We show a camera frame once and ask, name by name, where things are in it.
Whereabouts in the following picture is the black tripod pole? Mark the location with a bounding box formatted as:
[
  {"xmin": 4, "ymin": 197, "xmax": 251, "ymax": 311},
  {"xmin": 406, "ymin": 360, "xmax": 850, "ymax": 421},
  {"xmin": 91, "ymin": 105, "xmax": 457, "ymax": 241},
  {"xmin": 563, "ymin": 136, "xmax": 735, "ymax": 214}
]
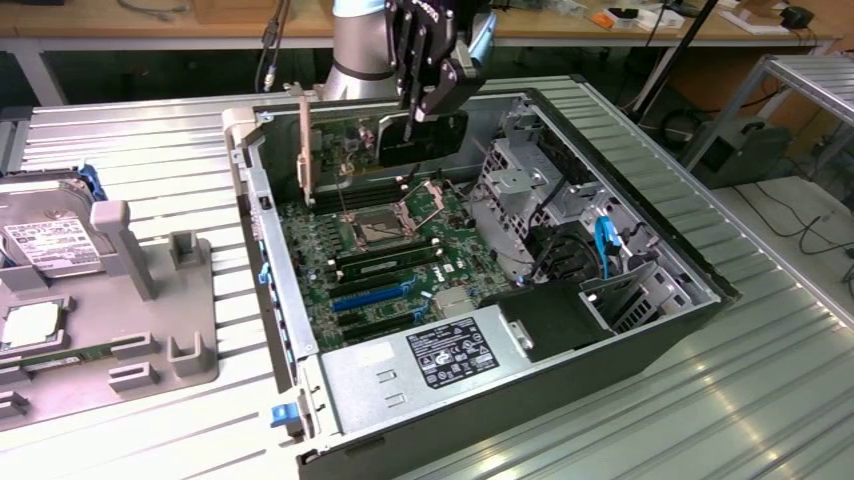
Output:
[{"xmin": 630, "ymin": 0, "xmax": 723, "ymax": 114}]

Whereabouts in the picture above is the long wooden desk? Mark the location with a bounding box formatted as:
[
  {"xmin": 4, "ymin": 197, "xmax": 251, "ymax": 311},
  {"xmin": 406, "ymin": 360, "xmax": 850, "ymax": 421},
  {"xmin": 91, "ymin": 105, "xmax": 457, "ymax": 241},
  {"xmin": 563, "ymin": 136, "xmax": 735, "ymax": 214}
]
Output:
[{"xmin": 0, "ymin": 0, "xmax": 843, "ymax": 51}]

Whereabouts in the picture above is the grey metal frame table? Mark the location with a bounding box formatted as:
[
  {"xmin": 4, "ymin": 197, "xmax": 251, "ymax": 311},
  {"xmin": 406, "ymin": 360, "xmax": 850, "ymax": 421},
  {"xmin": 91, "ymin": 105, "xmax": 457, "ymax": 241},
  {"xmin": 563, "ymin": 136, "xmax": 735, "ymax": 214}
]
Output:
[{"xmin": 679, "ymin": 53, "xmax": 854, "ymax": 177}]

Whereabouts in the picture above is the perforated metal disk bay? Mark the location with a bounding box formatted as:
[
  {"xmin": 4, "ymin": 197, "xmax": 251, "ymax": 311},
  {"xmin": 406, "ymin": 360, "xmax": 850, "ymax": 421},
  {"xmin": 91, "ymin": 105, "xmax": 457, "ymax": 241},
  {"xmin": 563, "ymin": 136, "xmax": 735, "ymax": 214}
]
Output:
[{"xmin": 466, "ymin": 137, "xmax": 606, "ymax": 266}]

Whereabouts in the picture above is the black graphics card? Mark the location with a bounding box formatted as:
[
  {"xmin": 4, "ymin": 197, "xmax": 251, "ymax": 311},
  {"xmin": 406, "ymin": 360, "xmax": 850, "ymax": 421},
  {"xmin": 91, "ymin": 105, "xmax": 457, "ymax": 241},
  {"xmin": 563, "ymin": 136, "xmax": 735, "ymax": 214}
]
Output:
[{"xmin": 283, "ymin": 82, "xmax": 470, "ymax": 207}]

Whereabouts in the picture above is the blue expansion slot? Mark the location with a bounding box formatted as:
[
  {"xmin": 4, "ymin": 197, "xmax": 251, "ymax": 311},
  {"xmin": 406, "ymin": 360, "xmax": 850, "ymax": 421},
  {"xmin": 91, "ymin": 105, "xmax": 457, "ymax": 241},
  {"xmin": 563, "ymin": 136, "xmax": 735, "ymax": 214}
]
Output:
[{"xmin": 330, "ymin": 283, "xmax": 414, "ymax": 312}]

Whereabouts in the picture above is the CPU socket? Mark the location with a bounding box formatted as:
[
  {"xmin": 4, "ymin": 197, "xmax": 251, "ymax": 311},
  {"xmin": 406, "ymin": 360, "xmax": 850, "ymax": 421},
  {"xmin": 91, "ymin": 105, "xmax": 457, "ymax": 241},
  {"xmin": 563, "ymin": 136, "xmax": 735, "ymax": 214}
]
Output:
[{"xmin": 339, "ymin": 202, "xmax": 429, "ymax": 252}]

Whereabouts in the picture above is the black power adapter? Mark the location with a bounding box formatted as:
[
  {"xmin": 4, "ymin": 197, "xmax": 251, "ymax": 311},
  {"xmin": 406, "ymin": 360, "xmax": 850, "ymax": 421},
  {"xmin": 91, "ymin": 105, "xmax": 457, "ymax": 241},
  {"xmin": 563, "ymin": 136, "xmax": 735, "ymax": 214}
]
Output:
[{"xmin": 779, "ymin": 5, "xmax": 817, "ymax": 29}]

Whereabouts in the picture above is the green motherboard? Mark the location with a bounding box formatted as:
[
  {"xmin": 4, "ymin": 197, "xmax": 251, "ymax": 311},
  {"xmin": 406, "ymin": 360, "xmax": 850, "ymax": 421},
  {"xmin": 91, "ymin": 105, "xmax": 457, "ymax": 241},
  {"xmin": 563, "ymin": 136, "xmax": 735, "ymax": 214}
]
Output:
[{"xmin": 276, "ymin": 172, "xmax": 490, "ymax": 351}]

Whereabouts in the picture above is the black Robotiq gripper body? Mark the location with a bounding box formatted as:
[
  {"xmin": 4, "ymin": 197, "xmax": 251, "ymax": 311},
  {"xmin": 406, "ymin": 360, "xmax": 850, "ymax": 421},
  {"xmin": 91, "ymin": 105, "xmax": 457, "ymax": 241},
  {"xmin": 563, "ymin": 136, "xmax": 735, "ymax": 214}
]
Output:
[{"xmin": 384, "ymin": 0, "xmax": 473, "ymax": 109}]

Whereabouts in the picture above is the black box device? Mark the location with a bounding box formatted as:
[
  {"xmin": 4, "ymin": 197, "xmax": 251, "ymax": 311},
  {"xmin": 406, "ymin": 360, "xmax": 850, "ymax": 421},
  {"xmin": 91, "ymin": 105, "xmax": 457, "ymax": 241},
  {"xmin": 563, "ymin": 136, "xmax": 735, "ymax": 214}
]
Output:
[{"xmin": 697, "ymin": 122, "xmax": 795, "ymax": 189}]

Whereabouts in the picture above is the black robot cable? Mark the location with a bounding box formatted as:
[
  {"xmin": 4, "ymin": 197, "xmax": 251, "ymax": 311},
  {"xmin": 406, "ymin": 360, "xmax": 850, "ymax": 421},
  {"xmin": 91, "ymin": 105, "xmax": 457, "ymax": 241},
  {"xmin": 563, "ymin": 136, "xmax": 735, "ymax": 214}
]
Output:
[{"xmin": 262, "ymin": 0, "xmax": 290, "ymax": 94}]

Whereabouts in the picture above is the black cable on white table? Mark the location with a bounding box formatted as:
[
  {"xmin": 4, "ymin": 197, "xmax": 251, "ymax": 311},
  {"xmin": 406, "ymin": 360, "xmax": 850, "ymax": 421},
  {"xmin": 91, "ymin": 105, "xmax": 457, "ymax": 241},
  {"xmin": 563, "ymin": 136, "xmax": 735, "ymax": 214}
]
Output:
[{"xmin": 757, "ymin": 183, "xmax": 854, "ymax": 261}]

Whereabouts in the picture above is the grey power supply unit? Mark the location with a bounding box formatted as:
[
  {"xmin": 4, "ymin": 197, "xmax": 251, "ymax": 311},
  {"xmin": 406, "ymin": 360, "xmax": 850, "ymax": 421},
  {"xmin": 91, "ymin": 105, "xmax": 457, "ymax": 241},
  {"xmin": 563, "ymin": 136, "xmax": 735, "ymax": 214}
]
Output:
[{"xmin": 318, "ymin": 304, "xmax": 537, "ymax": 437}]

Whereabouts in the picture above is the blue case latch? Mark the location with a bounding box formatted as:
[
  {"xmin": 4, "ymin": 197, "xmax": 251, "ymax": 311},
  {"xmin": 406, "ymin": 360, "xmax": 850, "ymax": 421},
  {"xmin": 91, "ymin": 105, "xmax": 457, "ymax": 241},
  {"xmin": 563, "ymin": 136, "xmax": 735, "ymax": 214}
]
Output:
[{"xmin": 268, "ymin": 403, "xmax": 299, "ymax": 431}]

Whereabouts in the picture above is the black plastic fan shroud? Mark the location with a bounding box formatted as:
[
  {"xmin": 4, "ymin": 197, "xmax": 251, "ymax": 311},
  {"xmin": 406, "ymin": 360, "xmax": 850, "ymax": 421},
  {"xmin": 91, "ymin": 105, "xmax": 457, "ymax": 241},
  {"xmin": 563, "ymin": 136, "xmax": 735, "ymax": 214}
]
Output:
[{"xmin": 479, "ymin": 284, "xmax": 617, "ymax": 364}]

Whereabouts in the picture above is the thin metal locking lever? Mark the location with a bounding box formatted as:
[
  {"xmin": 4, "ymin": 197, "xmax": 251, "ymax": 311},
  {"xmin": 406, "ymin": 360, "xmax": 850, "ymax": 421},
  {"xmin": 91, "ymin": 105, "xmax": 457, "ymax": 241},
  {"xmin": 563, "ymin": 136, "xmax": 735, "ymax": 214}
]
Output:
[{"xmin": 336, "ymin": 174, "xmax": 355, "ymax": 221}]

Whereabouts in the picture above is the white side table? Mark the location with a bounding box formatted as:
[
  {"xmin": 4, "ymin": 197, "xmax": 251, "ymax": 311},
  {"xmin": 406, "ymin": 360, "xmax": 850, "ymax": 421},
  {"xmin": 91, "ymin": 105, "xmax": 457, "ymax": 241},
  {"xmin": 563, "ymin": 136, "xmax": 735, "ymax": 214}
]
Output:
[{"xmin": 710, "ymin": 174, "xmax": 854, "ymax": 324}]

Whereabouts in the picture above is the silver CPU chip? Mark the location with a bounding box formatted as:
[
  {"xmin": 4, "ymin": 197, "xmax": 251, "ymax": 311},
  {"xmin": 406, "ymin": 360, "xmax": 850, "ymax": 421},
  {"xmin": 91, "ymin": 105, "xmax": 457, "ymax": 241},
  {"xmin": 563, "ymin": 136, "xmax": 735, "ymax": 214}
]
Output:
[{"xmin": 0, "ymin": 302, "xmax": 70, "ymax": 351}]

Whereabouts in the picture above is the open black PC case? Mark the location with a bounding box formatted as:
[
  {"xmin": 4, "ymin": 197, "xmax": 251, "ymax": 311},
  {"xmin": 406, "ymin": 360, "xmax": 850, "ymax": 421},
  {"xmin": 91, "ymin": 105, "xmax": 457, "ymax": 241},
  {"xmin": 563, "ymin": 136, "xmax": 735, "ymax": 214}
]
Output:
[{"xmin": 222, "ymin": 87, "xmax": 743, "ymax": 469}]

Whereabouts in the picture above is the grey plastic parts rack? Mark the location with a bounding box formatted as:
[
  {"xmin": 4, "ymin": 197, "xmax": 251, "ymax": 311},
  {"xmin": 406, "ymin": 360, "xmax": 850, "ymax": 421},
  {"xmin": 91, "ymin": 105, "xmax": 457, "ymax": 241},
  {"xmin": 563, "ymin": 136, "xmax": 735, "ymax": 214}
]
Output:
[{"xmin": 0, "ymin": 199, "xmax": 223, "ymax": 432}]

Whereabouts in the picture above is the silver chipset heatsink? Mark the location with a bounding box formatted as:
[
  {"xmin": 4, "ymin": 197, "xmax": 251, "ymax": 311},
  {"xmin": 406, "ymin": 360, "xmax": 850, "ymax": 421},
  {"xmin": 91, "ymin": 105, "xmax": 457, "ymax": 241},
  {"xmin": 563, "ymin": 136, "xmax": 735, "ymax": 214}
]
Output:
[{"xmin": 433, "ymin": 288, "xmax": 479, "ymax": 314}]

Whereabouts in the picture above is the blue disk wire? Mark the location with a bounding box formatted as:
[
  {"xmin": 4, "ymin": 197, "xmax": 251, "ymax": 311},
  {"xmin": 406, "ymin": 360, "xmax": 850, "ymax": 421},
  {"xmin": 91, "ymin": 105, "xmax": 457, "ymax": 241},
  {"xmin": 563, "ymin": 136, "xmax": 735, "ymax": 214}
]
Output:
[{"xmin": 591, "ymin": 215, "xmax": 626, "ymax": 284}]

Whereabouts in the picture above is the hard disk in blue caddy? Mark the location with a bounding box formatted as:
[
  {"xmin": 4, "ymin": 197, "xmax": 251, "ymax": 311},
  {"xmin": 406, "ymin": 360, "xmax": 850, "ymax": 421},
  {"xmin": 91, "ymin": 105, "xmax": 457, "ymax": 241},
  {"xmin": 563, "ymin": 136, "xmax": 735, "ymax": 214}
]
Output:
[{"xmin": 0, "ymin": 159, "xmax": 112, "ymax": 281}]

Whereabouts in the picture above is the green RAM stick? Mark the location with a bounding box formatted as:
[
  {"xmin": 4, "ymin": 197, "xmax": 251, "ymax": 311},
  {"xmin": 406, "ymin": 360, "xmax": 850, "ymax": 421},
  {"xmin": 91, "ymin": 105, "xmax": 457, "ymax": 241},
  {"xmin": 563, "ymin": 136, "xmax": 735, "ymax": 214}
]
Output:
[
  {"xmin": 0, "ymin": 343, "xmax": 146, "ymax": 377},
  {"xmin": 340, "ymin": 248, "xmax": 439, "ymax": 278}
]

